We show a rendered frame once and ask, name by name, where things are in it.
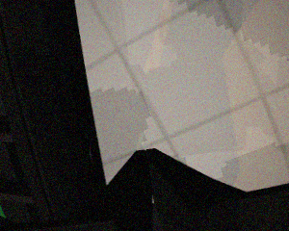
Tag dark grey switch panel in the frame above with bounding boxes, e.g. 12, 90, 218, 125
0, 0, 106, 224

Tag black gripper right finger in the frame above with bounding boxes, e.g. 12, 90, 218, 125
145, 149, 289, 231

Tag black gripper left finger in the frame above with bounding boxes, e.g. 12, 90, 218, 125
0, 150, 153, 231

